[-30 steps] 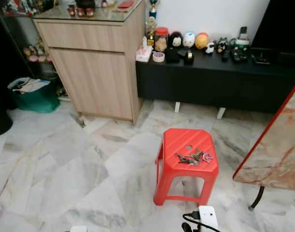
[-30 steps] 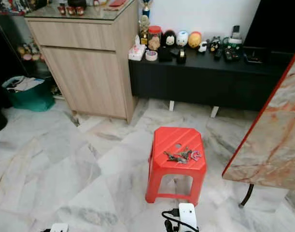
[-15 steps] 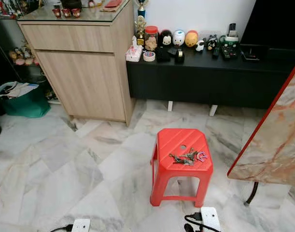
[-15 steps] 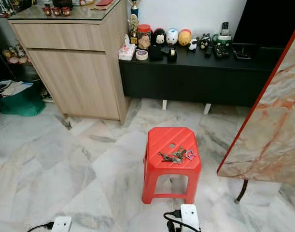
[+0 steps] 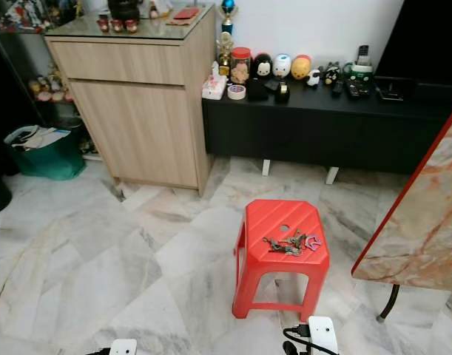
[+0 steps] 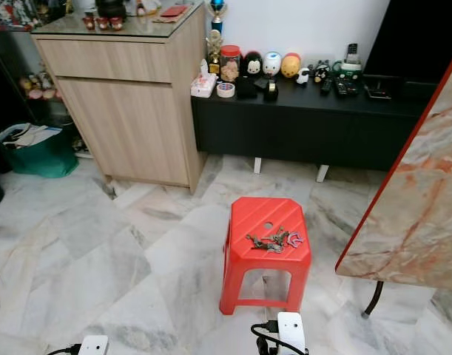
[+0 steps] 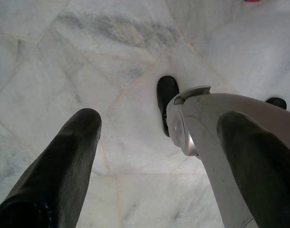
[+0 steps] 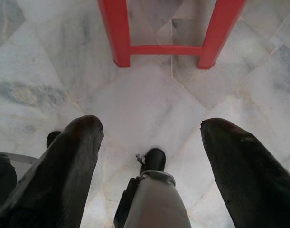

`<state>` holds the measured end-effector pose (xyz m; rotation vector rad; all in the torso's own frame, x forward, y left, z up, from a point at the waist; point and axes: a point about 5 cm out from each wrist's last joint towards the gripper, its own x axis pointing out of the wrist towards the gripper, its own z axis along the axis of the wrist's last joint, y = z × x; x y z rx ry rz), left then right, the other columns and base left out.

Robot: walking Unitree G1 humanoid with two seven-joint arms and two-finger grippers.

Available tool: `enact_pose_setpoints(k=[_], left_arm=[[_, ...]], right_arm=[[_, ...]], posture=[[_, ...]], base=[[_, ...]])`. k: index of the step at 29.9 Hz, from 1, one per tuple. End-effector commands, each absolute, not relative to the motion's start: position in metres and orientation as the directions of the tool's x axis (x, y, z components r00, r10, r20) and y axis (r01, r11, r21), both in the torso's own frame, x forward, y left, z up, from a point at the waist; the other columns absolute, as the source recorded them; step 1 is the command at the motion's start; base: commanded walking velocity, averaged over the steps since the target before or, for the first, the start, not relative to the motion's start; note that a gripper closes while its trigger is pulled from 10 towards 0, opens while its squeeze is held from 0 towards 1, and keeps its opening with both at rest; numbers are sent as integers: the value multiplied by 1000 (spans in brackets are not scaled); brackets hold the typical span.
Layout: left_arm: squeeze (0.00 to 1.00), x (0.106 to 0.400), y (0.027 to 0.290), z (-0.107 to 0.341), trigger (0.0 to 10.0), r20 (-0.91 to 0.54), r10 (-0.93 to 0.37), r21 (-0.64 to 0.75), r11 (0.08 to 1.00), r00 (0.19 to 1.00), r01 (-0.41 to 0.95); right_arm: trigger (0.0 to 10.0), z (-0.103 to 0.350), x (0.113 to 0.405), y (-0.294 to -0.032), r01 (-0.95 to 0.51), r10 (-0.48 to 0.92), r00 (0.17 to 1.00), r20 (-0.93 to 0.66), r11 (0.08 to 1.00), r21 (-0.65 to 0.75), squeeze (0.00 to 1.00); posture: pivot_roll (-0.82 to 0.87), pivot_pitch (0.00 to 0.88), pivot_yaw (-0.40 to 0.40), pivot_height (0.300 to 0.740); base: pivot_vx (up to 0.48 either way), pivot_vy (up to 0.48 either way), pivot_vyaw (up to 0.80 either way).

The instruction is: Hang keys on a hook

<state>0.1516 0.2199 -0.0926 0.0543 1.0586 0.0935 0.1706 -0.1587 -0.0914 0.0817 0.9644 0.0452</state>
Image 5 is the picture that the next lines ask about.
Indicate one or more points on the bunch of keys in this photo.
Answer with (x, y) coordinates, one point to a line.
(288, 245)

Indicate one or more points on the marble pattern folding table top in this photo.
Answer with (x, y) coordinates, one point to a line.
(425, 222)

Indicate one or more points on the black tray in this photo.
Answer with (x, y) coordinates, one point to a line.
(394, 92)

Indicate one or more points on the wide black remote control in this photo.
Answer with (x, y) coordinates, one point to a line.
(359, 89)

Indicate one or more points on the black metal table leg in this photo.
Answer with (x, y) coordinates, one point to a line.
(391, 297)

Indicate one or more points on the black low tv console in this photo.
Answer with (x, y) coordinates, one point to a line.
(322, 133)

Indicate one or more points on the narrow black remote control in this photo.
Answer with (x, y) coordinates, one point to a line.
(336, 88)

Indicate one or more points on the black and white figure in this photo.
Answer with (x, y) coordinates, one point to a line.
(331, 73)

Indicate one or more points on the small white panda figure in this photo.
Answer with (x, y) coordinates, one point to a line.
(314, 77)

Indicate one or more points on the red plastic stool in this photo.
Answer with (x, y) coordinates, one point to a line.
(277, 218)

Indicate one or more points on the yellow orange round figure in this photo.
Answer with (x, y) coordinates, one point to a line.
(301, 69)

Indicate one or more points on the black tape dispenser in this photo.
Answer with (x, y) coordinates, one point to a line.
(282, 92)

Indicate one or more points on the black pouch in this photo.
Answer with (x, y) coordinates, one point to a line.
(257, 90)

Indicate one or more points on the black mouse figure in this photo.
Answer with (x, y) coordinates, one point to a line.
(262, 68)

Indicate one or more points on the white tape roll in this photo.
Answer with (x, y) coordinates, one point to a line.
(236, 92)

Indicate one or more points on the red lid snack jar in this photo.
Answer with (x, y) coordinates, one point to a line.
(241, 68)

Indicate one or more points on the pink white tissue box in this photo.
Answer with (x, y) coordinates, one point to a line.
(214, 87)

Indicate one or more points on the gold trophy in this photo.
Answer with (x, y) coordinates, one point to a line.
(224, 52)

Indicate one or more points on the blue trophy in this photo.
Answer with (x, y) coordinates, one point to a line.
(228, 9)

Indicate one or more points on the light wooden cabinet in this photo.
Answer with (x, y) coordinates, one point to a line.
(144, 126)

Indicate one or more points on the red booklet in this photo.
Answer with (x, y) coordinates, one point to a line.
(185, 13)

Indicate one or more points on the green bin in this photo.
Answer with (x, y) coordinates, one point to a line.
(52, 161)

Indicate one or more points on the papers in bin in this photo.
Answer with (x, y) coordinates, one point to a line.
(41, 136)

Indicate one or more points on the dark display shelf with figurines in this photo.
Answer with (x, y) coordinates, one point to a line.
(33, 81)

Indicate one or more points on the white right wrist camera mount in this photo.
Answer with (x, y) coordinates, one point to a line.
(323, 334)

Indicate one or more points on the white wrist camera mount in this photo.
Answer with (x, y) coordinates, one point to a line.
(123, 347)
(323, 334)

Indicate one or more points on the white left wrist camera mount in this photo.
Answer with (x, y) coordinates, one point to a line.
(123, 347)

